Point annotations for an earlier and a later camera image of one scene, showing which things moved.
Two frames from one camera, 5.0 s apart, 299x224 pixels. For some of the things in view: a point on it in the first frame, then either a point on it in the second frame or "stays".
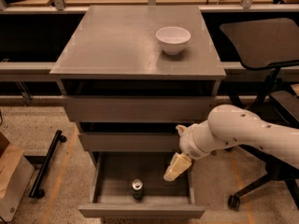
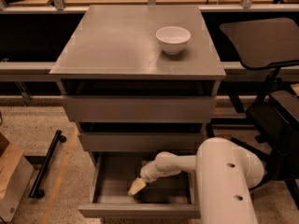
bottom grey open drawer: [112, 175] stays
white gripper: [189, 144] to [149, 175]
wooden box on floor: [15, 175] stays
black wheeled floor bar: [35, 190] stays
